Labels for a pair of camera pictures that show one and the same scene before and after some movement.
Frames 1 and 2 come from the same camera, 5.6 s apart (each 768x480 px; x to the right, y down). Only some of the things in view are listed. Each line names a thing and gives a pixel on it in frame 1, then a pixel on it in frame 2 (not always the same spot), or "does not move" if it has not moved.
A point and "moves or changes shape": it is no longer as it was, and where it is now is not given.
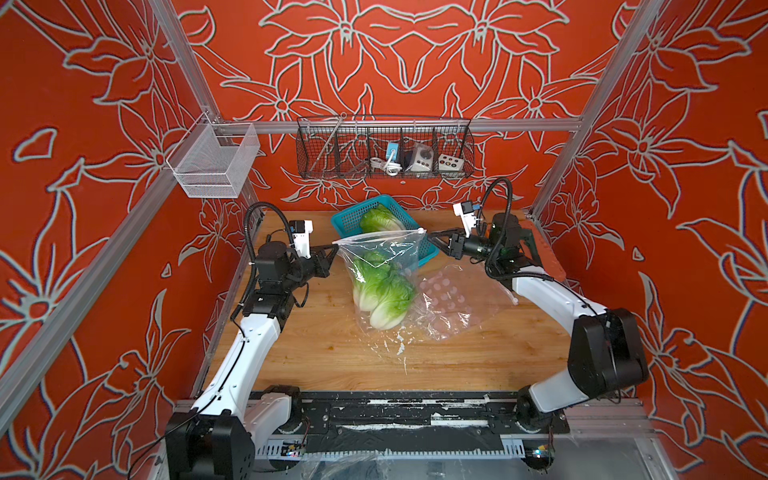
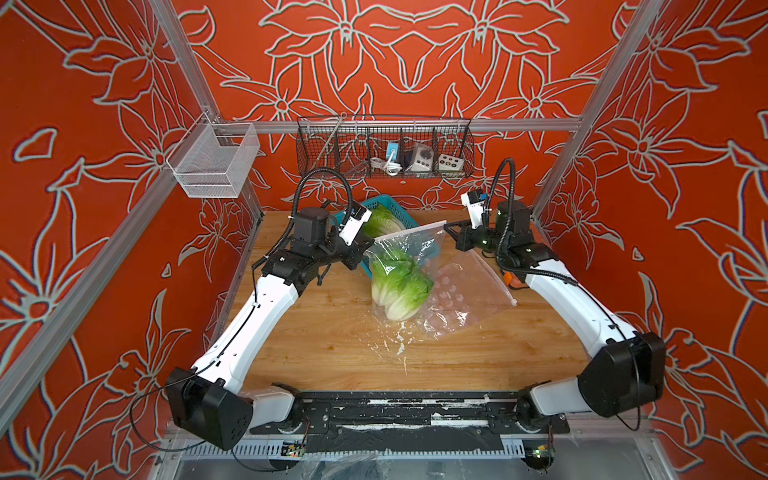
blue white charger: [392, 146] does not move
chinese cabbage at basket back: [380, 218] does not move
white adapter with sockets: [423, 159] does not move
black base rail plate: [413, 421] does not move
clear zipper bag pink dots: [391, 290] moves or changes shape
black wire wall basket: [384, 147] does not move
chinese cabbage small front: [372, 272] to [399, 283]
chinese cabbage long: [396, 296] moves or changes shape
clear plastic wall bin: [213, 159] does not move
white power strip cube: [450, 167] does not move
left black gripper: [321, 264] to [355, 250]
